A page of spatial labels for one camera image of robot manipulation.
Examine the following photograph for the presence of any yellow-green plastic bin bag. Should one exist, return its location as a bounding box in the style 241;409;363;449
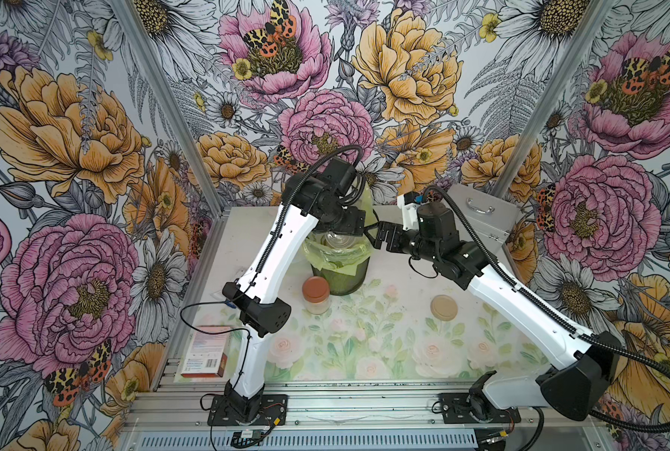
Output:
302;185;381;276

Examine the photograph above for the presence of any black mesh trash bin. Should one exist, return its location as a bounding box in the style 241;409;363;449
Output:
310;247;372;296

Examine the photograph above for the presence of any floral table mat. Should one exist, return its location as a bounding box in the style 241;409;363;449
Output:
255;278;544;381

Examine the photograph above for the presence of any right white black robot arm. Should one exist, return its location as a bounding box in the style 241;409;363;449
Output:
371;195;619;421

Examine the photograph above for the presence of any red white cardboard box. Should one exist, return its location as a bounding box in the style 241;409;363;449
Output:
179;326;231;379

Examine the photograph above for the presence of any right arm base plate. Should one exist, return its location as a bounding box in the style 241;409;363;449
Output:
431;392;521;426

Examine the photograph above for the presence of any clear plastic rice jar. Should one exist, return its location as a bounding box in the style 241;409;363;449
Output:
323;232;364;252

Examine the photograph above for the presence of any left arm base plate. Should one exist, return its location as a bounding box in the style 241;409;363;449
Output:
207;394;289;427

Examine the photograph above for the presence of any jar with red-brown lid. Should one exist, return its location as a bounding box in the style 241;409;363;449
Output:
302;276;330;315

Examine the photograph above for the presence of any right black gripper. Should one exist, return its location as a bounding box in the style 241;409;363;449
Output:
363;220;440;263

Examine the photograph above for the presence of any silver aluminium case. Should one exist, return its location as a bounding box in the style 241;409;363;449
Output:
448;184;519;260

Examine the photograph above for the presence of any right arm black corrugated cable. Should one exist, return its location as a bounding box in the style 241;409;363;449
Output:
421;184;670;434

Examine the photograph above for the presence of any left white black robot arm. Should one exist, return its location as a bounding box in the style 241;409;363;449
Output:
222;157;366;425

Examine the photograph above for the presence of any aluminium front rail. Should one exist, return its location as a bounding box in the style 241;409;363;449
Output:
119;360;612;451

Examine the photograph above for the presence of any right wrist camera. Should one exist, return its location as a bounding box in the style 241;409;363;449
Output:
396;192;421;231

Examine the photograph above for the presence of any beige jar lid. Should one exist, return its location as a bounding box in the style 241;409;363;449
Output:
430;295;459;322

